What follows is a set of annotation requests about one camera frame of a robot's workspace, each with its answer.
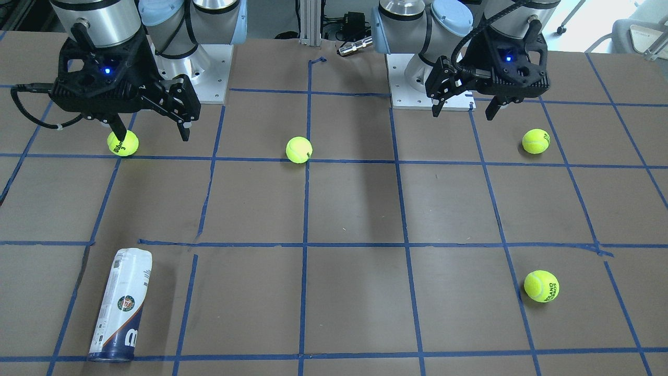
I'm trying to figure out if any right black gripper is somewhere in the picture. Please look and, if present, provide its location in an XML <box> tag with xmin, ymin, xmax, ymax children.
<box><xmin>49</xmin><ymin>21</ymin><xmax>202</xmax><ymax>142</ymax></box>

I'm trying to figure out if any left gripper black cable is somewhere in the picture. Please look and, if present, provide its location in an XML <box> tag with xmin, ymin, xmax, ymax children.
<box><xmin>451</xmin><ymin>0</ymin><xmax>543</xmax><ymax>68</ymax></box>

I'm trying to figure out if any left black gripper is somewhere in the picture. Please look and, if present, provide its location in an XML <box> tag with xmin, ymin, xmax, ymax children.
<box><xmin>425</xmin><ymin>15</ymin><xmax>551</xmax><ymax>121</ymax></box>

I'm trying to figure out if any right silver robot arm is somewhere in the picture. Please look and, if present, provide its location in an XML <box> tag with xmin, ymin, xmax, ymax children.
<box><xmin>49</xmin><ymin>1</ymin><xmax>248</xmax><ymax>156</ymax></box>

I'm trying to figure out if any black power adapter box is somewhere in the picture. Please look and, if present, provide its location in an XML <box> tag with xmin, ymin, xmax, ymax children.
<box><xmin>327</xmin><ymin>11</ymin><xmax>370</xmax><ymax>41</ymax></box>

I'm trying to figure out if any white blue tennis ball can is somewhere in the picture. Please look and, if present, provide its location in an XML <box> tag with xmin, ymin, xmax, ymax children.
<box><xmin>87</xmin><ymin>248</ymin><xmax>152</xmax><ymax>362</ymax></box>

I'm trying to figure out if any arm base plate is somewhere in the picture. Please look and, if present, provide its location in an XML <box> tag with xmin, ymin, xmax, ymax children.
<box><xmin>154</xmin><ymin>44</ymin><xmax>234</xmax><ymax>104</ymax></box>
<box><xmin>385</xmin><ymin>54</ymin><xmax>476</xmax><ymax>111</ymax></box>

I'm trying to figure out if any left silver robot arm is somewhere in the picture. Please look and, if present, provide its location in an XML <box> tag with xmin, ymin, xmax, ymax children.
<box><xmin>372</xmin><ymin>1</ymin><xmax>558</xmax><ymax>121</ymax></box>

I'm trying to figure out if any silver metal cylinder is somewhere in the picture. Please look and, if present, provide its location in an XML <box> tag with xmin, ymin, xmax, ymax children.
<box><xmin>337</xmin><ymin>36</ymin><xmax>374</xmax><ymax>57</ymax></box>

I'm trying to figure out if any tennis ball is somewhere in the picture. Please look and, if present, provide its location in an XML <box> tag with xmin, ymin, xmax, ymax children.
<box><xmin>285</xmin><ymin>136</ymin><xmax>313</xmax><ymax>164</ymax></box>
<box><xmin>107</xmin><ymin>130</ymin><xmax>140</xmax><ymax>157</ymax></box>
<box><xmin>524</xmin><ymin>271</ymin><xmax>560</xmax><ymax>303</ymax></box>
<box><xmin>521</xmin><ymin>128</ymin><xmax>551</xmax><ymax>155</ymax></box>

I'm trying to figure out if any tennis ball centre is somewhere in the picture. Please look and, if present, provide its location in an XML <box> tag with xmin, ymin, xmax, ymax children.
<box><xmin>285</xmin><ymin>136</ymin><xmax>313</xmax><ymax>164</ymax></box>

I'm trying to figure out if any aluminium frame post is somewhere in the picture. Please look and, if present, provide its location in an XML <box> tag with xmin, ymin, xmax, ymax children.
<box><xmin>297</xmin><ymin>0</ymin><xmax>323</xmax><ymax>48</ymax></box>

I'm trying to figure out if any white chair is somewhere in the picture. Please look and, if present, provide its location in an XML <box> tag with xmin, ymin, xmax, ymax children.
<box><xmin>545</xmin><ymin>1</ymin><xmax>667</xmax><ymax>60</ymax></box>

